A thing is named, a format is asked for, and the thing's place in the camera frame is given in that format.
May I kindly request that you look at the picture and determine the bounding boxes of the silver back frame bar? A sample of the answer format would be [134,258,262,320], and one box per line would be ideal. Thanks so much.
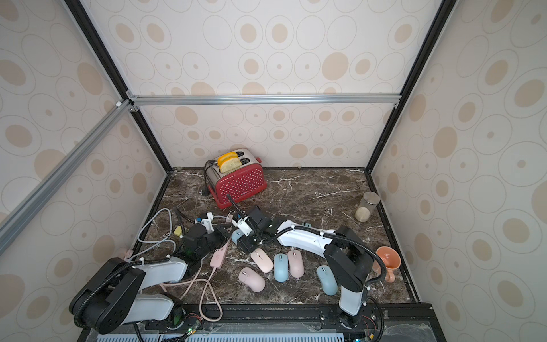
[131,93,401,106]

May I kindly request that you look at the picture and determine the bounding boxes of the pink power cable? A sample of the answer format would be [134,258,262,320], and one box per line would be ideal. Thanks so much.
[157,264,224,322]

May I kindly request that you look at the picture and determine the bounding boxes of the black front rail base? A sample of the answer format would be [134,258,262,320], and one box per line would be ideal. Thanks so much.
[80,303,446,341]

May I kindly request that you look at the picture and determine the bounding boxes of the orange ceramic mug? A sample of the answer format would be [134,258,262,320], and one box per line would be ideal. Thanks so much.
[376,246,402,283]

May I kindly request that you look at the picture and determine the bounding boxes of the red polka dot toaster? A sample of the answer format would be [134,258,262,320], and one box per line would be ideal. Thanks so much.
[204,148,267,209]

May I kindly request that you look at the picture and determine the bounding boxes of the blue mouse far right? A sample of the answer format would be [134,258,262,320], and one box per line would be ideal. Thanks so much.
[316,265,338,296]

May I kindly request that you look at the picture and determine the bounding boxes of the pink power strip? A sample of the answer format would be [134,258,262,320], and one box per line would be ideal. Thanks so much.
[209,240,231,269]

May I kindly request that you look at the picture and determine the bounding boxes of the black corner frame post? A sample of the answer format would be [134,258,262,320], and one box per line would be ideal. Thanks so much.
[64,0,172,173]

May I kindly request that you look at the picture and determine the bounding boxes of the blue mouse near strip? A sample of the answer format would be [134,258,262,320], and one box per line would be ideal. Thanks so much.
[232,229,245,244]

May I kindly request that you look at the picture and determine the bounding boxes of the silver frame bar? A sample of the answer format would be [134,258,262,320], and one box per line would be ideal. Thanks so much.
[131,93,401,106]
[1,99,131,252]

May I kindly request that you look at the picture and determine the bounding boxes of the glass jar with powder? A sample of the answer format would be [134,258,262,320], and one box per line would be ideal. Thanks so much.
[355,191,380,222]

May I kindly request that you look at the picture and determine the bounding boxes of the silver left frame bar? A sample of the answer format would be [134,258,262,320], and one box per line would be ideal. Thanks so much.
[1,99,131,252]

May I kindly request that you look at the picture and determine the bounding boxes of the black right frame post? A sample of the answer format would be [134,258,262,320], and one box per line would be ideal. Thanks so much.
[366,0,457,174]

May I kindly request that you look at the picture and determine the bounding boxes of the blue mouse middle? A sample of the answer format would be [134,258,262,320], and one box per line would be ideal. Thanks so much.
[273,254,289,283]

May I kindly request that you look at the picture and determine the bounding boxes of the yellow toast slice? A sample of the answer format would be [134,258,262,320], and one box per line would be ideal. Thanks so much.
[217,152,242,173]

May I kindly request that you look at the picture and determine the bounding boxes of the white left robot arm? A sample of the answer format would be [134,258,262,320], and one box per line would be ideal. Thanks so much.
[68,223,231,334]

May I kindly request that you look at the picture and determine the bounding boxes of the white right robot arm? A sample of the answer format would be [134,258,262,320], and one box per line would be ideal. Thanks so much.
[233,205,387,317]

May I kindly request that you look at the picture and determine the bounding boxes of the pink mouse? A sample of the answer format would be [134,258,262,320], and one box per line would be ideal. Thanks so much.
[238,267,266,293]
[287,249,305,279]
[251,248,274,274]

